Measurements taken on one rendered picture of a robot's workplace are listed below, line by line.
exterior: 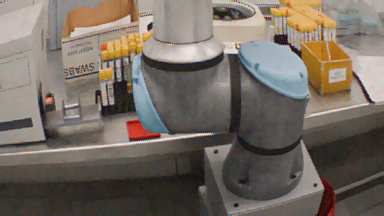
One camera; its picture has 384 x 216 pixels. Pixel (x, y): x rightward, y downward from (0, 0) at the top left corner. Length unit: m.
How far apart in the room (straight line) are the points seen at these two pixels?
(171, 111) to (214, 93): 0.06
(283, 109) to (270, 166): 0.10
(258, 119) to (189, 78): 0.11
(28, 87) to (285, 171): 0.61
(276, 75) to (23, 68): 0.59
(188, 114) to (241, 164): 0.14
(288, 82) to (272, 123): 0.07
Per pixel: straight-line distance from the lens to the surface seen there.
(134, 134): 1.17
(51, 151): 1.17
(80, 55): 1.41
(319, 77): 1.31
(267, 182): 0.84
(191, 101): 0.75
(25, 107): 1.15
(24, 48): 1.09
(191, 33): 0.73
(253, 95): 0.76
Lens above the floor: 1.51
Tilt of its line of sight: 31 degrees down
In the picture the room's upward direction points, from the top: 3 degrees counter-clockwise
